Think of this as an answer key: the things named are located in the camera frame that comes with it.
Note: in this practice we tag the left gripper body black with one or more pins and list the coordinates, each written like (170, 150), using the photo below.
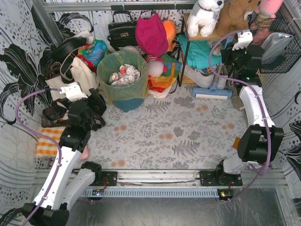
(94, 103)

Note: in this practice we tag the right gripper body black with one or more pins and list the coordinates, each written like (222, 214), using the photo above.
(231, 57)

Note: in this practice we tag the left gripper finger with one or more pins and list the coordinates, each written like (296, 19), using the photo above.
(97, 104)
(95, 96)

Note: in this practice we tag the teal trash bin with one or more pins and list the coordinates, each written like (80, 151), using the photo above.
(128, 105)

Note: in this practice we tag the yellow trash bag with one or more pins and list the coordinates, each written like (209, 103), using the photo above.
(110, 64)

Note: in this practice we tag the blue floor mop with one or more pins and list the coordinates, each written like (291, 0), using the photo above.
(213, 92)

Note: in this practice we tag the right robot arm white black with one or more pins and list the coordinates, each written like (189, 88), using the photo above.
(262, 139)

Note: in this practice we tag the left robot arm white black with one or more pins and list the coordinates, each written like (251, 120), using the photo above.
(52, 205)

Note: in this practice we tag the cream canvas tote bag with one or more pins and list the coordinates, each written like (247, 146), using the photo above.
(72, 69)

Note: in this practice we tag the crumpled paper trash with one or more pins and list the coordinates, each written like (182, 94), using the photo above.
(126, 76)

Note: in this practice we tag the colourful printed bag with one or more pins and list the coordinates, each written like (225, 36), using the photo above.
(92, 54)

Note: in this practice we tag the magenta cloth bag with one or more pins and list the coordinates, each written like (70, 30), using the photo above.
(151, 35)

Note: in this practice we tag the grey patterned ball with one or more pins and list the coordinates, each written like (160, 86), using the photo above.
(217, 51)

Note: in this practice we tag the teal folded cloth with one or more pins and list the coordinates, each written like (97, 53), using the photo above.
(199, 53)

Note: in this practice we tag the white sneaker right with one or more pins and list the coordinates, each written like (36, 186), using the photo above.
(222, 81)

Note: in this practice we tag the white sneaker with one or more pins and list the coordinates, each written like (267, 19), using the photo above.
(191, 76)
(222, 81)

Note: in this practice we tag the white sneaker left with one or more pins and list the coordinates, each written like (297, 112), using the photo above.
(191, 76)

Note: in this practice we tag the brown plush dog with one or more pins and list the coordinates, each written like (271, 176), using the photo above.
(232, 15)

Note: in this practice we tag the pink rolled towel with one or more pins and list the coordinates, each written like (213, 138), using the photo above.
(85, 155)

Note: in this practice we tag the white grey plush dog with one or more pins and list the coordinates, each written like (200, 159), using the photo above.
(203, 17)

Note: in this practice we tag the orange white checkered towel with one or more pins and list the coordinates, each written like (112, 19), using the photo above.
(46, 148)

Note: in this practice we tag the pink plush toy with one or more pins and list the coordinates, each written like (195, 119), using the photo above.
(267, 10)

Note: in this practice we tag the black hat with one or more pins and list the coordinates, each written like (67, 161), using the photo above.
(59, 53)

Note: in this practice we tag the cream plush lamb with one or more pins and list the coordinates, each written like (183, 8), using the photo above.
(131, 49)

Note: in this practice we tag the orange plush toy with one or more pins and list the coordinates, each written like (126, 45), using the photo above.
(170, 29)

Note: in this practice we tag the rainbow striped cloth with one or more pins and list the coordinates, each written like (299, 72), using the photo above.
(169, 74)

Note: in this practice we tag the pink white plush doll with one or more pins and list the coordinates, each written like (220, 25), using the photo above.
(155, 66)

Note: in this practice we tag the black leather handbag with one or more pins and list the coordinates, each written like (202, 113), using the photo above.
(122, 34)

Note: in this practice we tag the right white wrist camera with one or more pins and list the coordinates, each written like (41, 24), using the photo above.
(242, 39)

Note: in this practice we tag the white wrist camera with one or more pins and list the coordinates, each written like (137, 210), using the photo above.
(73, 92)
(242, 39)

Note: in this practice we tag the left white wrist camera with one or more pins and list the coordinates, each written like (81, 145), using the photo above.
(73, 92)

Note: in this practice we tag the brown patterned strap bag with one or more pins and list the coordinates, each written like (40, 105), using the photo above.
(56, 115)

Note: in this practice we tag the wooden black frame shelf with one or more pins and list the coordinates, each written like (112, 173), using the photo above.
(183, 50)

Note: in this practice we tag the black wire basket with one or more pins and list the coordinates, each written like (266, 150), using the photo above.
(290, 54)

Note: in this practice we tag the metal base rail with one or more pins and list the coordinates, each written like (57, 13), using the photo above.
(159, 183)

